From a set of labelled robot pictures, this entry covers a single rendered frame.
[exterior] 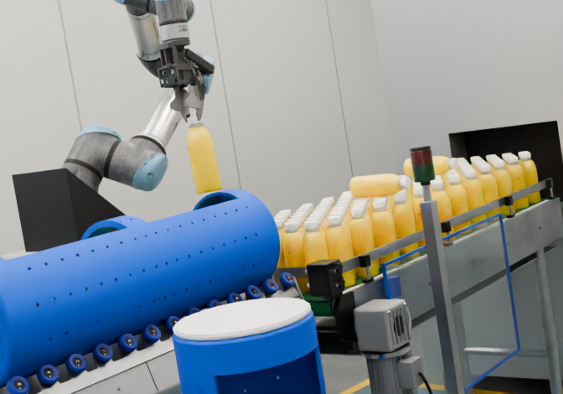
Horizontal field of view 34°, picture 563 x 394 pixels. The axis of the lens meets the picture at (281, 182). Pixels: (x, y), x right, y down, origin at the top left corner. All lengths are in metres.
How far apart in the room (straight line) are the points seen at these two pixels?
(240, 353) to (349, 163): 5.30
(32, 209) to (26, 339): 0.73
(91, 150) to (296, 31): 4.21
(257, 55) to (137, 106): 1.10
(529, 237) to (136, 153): 1.69
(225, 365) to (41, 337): 0.41
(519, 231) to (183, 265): 1.70
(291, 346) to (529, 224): 2.04
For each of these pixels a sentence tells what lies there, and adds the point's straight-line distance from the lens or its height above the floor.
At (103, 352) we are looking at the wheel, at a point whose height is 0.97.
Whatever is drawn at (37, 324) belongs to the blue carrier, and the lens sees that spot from 1.94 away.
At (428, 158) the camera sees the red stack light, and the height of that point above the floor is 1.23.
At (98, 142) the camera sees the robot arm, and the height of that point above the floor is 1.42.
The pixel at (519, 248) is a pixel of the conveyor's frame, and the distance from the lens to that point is 3.58.
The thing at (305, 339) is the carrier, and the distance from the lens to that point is 1.79.
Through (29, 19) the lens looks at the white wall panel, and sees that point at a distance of 5.36.
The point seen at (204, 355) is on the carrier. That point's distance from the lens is 1.76.
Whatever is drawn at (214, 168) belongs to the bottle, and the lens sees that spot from 2.44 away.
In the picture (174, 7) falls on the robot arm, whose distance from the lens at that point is 2.44.
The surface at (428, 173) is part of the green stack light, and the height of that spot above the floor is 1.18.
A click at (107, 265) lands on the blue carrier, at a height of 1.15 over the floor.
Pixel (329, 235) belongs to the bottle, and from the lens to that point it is 2.64.
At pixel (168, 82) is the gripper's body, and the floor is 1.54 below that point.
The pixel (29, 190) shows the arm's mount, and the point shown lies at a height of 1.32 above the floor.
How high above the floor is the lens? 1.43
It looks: 4 degrees down
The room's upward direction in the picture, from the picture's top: 9 degrees counter-clockwise
